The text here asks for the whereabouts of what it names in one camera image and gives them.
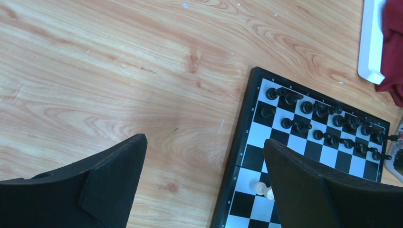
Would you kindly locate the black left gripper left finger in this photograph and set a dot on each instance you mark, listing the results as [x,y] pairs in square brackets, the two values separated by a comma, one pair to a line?
[95,192]

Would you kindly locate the red t-shirt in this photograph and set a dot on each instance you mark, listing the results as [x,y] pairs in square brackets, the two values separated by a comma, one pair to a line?
[392,54]

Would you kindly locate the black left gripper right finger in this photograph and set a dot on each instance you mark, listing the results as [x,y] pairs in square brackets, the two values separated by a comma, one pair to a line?
[309,194]

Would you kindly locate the white chess pawn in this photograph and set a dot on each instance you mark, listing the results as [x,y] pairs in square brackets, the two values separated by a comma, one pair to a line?
[261,189]

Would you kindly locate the white clothes rack stand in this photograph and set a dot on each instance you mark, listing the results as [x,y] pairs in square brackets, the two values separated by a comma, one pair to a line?
[371,42]

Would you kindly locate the black white chess board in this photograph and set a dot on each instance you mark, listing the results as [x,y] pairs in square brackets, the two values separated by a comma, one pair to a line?
[306,121]

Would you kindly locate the black chess piece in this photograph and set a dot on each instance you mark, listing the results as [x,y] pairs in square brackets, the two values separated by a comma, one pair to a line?
[273,93]

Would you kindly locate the black chess pawn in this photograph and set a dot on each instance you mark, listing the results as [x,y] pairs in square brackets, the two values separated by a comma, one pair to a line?
[266,112]

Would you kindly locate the yellow metal tin box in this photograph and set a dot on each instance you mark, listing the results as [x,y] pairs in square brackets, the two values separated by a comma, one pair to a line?
[395,165]

